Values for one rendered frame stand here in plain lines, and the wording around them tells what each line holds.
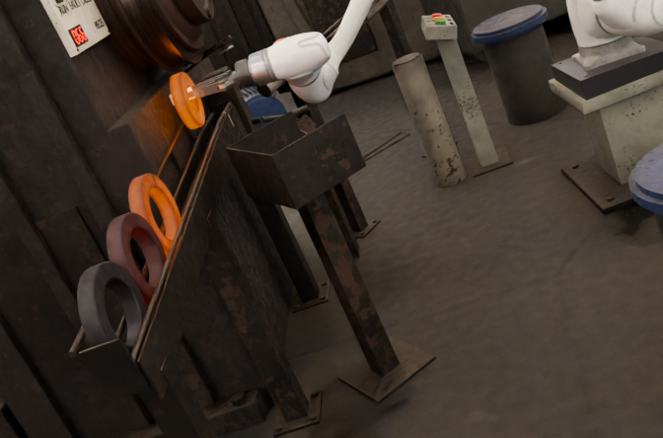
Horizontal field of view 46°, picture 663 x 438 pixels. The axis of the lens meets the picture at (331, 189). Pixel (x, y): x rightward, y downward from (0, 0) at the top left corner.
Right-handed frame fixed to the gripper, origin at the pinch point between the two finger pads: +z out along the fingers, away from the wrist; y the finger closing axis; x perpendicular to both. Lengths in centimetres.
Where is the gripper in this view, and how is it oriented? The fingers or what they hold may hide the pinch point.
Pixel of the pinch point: (183, 96)
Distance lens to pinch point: 217.5
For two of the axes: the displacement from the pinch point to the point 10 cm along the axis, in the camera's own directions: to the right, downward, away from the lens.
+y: 0.2, -3.7, 9.3
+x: -3.4, -8.8, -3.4
